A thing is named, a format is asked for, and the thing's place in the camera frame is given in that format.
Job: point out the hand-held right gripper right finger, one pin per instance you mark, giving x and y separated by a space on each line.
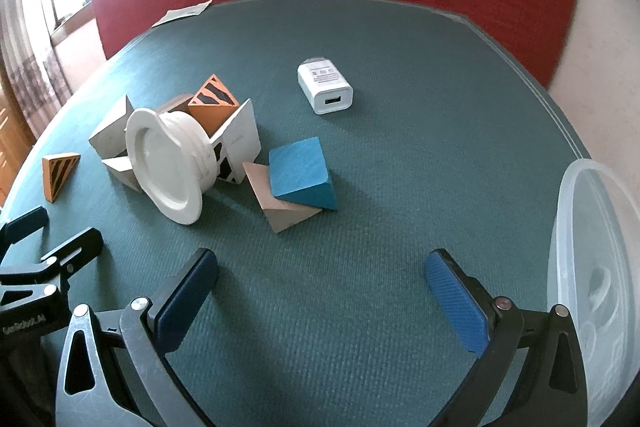
455 302

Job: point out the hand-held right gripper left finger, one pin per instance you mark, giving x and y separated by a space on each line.
187 294

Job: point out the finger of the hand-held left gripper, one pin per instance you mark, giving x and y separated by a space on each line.
27 224
75 249

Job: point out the orange striped triangular block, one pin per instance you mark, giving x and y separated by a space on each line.
207 117
60 174

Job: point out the beige rectangular wooden block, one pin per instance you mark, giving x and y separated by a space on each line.
122 167

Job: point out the white ceramic plate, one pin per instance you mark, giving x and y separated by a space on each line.
155 162

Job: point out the beige triangular wooden block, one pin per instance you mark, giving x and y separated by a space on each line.
272 203

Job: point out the plain white wooden block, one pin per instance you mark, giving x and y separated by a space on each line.
112 129

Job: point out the clear plastic bowl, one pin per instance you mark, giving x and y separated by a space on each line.
600 232

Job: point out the white block with black stripes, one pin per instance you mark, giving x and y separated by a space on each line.
242 137

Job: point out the blue wooden wedge block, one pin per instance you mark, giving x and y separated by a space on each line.
300 169

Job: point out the white charger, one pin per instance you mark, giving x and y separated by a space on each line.
325 84

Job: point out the wooden cabinet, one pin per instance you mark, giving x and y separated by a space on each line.
10 132

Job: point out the patterned curtain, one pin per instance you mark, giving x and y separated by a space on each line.
25 57

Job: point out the white paper sheet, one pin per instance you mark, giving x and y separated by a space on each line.
182 13

